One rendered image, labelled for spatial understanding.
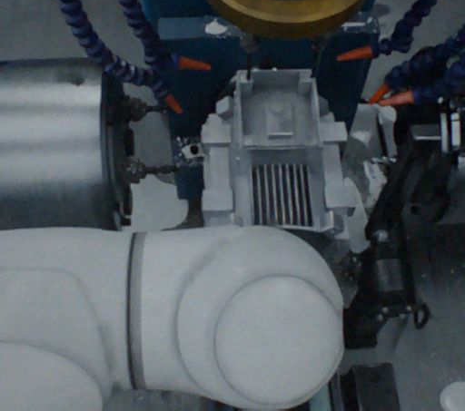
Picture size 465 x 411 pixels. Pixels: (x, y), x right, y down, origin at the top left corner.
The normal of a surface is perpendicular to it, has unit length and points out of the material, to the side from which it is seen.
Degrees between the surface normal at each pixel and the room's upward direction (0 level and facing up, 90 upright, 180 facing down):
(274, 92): 0
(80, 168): 43
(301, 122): 0
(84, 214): 73
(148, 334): 34
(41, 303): 15
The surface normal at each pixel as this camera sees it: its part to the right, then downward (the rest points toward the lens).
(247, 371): -0.03, 0.13
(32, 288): 0.09, -0.68
